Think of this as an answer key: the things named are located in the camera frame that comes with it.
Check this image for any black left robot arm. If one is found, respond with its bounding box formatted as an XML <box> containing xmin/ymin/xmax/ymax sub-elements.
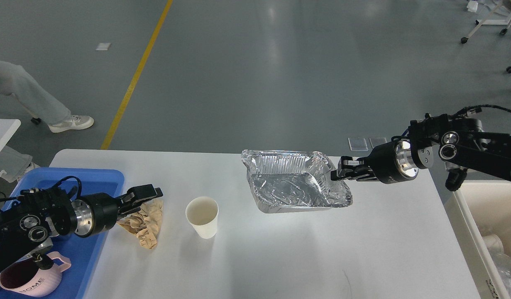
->
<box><xmin>0</xmin><ymin>176</ymin><xmax>163</xmax><ymax>273</ymax></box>

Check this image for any brown paper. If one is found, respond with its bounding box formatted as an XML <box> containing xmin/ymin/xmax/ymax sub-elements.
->
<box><xmin>117</xmin><ymin>199</ymin><xmax>164</xmax><ymax>249</ymax></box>

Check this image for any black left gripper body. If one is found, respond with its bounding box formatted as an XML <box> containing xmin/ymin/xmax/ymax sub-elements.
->
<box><xmin>71</xmin><ymin>193</ymin><xmax>118</xmax><ymax>238</ymax></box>

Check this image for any person in grey trousers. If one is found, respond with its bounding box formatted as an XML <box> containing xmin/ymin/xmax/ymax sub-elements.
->
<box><xmin>0</xmin><ymin>59</ymin><xmax>95</xmax><ymax>183</ymax></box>

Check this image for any white wheeled frame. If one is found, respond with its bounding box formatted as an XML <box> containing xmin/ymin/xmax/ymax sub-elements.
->
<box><xmin>460</xmin><ymin>0</ymin><xmax>511</xmax><ymax>45</ymax></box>

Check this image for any white paper cup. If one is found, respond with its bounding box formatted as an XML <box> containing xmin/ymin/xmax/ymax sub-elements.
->
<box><xmin>185</xmin><ymin>196</ymin><xmax>219</xmax><ymax>240</ymax></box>

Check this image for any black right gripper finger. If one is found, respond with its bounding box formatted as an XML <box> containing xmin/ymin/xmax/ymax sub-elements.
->
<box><xmin>338</xmin><ymin>156</ymin><xmax>369</xmax><ymax>170</ymax></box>
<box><xmin>330</xmin><ymin>168</ymin><xmax>374</xmax><ymax>181</ymax></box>

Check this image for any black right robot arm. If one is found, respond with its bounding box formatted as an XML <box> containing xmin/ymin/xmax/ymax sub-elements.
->
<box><xmin>330</xmin><ymin>104</ymin><xmax>511</xmax><ymax>191</ymax></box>

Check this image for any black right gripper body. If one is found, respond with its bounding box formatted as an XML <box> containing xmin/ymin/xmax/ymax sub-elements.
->
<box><xmin>363</xmin><ymin>140</ymin><xmax>419</xmax><ymax>184</ymax></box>

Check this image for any white bin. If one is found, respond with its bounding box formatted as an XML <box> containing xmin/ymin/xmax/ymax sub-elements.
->
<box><xmin>444</xmin><ymin>180</ymin><xmax>511</xmax><ymax>299</ymax></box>

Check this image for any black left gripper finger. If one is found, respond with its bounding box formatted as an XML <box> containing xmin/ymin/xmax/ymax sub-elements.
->
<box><xmin>116</xmin><ymin>206</ymin><xmax>148</xmax><ymax>222</ymax></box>
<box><xmin>117</xmin><ymin>184</ymin><xmax>164</xmax><ymax>208</ymax></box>

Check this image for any pink mug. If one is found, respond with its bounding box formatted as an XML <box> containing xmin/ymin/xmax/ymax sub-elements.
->
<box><xmin>0</xmin><ymin>251</ymin><xmax>72</xmax><ymax>297</ymax></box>

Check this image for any aluminium foil tray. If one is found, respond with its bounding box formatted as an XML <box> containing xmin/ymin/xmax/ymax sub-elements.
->
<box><xmin>241</xmin><ymin>149</ymin><xmax>353</xmax><ymax>214</ymax></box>

